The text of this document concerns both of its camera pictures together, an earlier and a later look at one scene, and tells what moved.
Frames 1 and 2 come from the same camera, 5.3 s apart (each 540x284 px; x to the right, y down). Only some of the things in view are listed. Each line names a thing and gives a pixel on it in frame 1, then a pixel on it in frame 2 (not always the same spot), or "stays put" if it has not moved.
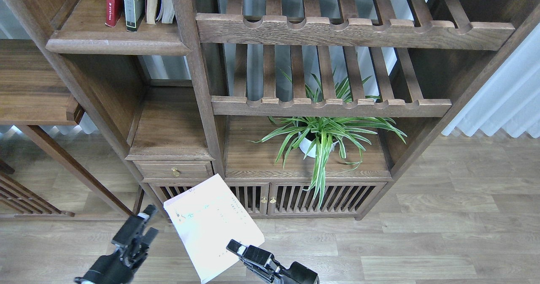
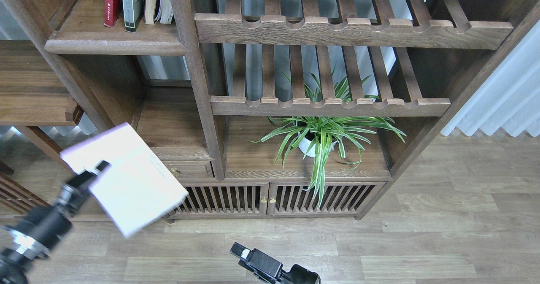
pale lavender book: (206, 217) → (136, 188)
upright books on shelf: (159, 4) stays put
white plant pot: (305, 144) stays put
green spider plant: (315, 136) stays put
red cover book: (114, 1) stays put
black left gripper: (110, 269) → (41, 227)
